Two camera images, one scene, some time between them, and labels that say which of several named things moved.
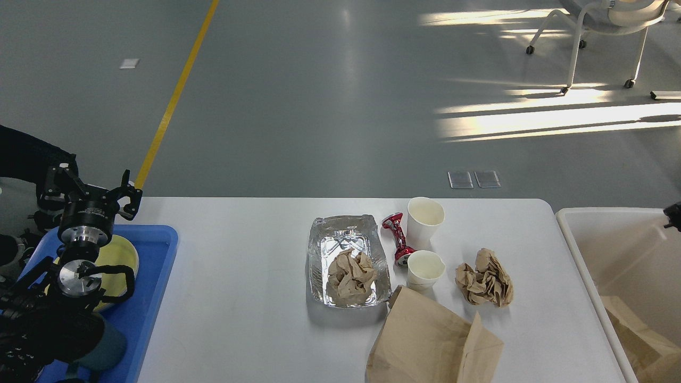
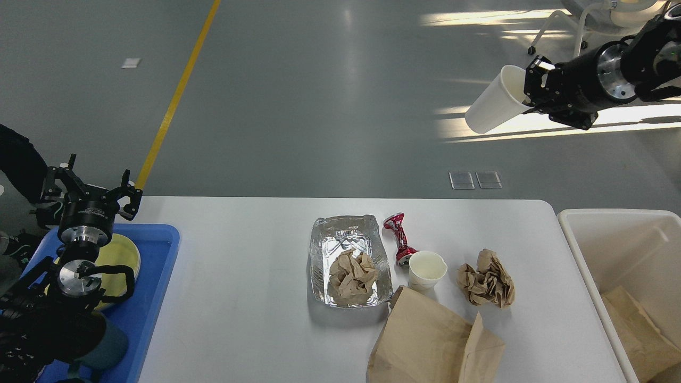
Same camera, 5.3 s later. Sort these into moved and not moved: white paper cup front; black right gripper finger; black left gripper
Moved: black right gripper finger
Not moved: black left gripper; white paper cup front
